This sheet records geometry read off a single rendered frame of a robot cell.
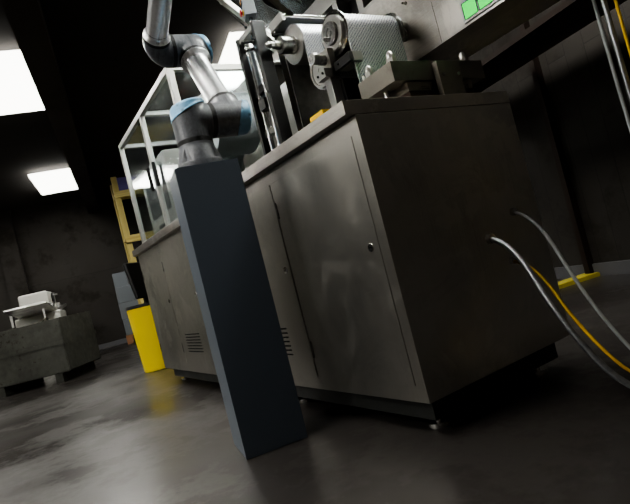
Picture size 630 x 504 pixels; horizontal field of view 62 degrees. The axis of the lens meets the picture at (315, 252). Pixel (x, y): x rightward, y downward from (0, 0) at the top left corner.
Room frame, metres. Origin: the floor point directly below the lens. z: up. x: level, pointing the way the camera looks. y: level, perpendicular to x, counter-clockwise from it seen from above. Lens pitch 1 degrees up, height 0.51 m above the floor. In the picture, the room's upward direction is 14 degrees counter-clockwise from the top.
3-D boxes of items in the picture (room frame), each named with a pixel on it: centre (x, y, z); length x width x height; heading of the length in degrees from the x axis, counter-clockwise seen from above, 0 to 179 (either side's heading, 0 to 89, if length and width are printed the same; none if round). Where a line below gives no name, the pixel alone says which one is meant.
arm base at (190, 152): (1.70, 0.29, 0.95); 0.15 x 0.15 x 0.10
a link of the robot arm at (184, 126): (1.70, 0.28, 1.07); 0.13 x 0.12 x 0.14; 117
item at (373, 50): (1.76, -0.38, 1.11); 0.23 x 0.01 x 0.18; 122
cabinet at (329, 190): (2.57, 0.21, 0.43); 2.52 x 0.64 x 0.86; 32
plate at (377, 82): (1.68, -0.47, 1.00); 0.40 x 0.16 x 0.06; 122
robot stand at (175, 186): (1.70, 0.29, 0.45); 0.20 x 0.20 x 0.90; 20
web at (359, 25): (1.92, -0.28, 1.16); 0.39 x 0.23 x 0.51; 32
